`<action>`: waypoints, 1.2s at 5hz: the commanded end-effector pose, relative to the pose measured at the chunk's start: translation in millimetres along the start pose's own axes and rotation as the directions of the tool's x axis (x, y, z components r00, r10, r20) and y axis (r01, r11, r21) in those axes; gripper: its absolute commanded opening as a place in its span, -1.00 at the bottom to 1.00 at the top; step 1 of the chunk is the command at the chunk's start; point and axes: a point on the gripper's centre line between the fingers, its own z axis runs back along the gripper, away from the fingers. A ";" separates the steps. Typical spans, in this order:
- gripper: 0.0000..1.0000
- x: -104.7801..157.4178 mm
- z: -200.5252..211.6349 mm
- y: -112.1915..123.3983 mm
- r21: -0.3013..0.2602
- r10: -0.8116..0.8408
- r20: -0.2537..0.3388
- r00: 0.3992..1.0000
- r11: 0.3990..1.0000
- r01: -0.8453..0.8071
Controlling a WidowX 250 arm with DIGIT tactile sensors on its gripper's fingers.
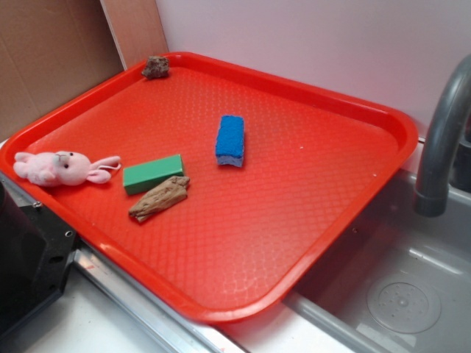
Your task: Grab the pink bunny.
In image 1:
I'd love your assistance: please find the grey plastic sink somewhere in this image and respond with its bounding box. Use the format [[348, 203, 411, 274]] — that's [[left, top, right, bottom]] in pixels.
[[285, 171, 470, 352]]

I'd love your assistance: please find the blue sponge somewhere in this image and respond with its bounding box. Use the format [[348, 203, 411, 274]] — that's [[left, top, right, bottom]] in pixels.
[[215, 115, 245, 168]]

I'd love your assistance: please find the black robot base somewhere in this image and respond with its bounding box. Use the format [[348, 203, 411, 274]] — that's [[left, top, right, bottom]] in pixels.
[[1, 186, 77, 339]]

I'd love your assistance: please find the grey faucet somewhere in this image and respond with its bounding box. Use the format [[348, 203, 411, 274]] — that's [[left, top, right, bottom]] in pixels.
[[414, 56, 470, 217]]

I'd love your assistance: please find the brown rock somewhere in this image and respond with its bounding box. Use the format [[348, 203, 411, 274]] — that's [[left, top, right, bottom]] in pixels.
[[141, 56, 170, 79]]

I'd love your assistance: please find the green rectangular block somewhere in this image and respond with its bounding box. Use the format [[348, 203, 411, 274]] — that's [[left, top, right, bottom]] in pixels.
[[123, 154, 185, 195]]

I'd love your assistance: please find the red plastic tray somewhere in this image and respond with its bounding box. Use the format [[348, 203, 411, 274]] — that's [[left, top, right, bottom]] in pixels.
[[1, 52, 418, 324]]

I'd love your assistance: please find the cardboard panel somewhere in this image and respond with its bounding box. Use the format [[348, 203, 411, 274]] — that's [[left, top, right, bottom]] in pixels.
[[1, 1, 123, 140]]

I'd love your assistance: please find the brown driftwood piece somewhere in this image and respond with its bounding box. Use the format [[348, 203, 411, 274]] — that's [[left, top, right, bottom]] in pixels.
[[128, 176, 190, 223]]

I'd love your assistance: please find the pink plush bunny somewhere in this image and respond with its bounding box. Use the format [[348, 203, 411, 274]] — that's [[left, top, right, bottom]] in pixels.
[[13, 151, 121, 188]]

